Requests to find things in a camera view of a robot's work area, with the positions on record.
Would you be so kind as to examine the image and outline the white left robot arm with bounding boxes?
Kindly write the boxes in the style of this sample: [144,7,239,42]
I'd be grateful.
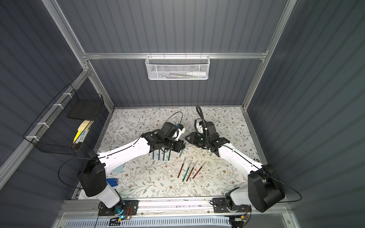
[78,122,185,209]

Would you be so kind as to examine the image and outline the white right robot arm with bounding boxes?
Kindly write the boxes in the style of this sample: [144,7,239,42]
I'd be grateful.
[185,120,285,212]

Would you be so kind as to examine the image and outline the white tube in basket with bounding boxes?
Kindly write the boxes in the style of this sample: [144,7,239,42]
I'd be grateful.
[186,71,207,78]

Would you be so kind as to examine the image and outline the blue stapler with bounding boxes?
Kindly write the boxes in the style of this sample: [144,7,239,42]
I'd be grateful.
[106,178,118,187]

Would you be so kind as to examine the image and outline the black notebook in basket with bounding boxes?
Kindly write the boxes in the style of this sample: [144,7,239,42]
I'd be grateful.
[67,100,101,121]

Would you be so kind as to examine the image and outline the yellow sticky note pad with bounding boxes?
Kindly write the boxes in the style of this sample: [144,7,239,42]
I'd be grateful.
[73,120,94,144]

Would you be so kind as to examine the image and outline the white ventilated front panel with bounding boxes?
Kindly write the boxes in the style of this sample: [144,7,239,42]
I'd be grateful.
[63,216,231,228]

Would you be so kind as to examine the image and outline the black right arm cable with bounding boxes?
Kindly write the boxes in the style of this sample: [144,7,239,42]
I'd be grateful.
[195,105,207,129]

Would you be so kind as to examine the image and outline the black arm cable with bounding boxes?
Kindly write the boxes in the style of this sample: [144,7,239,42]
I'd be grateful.
[195,105,207,129]
[57,156,95,189]

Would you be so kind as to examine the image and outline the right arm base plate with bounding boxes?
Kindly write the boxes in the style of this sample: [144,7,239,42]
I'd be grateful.
[210,197,252,214]

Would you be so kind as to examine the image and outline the white wire mesh basket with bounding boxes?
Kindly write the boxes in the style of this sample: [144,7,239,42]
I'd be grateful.
[145,54,211,80]

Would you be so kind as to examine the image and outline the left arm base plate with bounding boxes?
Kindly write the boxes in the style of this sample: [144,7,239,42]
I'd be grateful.
[98,200,139,217]

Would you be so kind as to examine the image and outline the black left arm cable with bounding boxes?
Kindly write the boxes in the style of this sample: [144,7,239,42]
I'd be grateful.
[57,156,95,189]

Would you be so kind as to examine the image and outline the black wire wall basket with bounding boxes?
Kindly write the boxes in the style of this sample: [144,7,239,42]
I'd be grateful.
[23,85,104,155]

